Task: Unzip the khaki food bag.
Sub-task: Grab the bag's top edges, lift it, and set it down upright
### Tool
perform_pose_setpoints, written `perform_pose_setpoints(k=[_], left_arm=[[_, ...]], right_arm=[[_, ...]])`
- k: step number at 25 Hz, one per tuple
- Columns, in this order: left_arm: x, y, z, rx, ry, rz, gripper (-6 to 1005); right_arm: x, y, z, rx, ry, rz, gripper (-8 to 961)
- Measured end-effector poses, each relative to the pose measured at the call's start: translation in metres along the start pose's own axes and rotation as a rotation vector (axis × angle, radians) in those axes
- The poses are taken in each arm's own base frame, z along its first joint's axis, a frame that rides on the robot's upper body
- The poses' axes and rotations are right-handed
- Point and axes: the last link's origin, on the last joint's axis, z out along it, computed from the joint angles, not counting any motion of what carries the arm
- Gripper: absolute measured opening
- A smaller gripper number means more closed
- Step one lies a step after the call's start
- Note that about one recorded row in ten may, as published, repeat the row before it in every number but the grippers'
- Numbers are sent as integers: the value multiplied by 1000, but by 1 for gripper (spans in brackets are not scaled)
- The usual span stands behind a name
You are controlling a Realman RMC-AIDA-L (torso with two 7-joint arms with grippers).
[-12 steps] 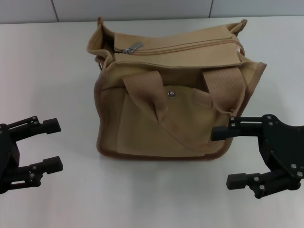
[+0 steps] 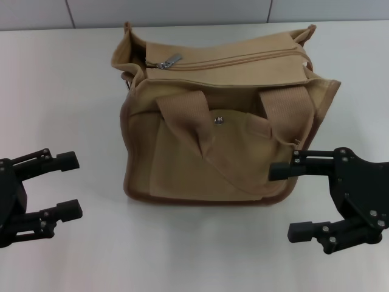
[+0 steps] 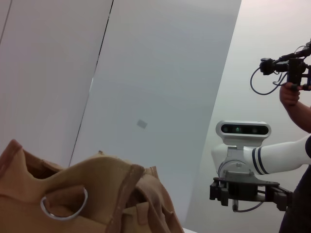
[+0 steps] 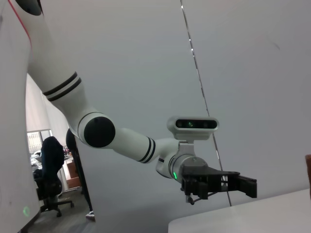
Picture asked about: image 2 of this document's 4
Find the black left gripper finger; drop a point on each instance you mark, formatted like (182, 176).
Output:
(68, 210)
(67, 161)

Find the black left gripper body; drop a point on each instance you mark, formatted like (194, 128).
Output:
(9, 194)

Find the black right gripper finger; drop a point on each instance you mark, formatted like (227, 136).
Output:
(282, 170)
(301, 232)

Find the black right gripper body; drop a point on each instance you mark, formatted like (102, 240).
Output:
(364, 188)

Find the khaki canvas food bag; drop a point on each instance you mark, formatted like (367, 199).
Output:
(212, 170)

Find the silver zipper pull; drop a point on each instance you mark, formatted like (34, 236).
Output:
(170, 61)

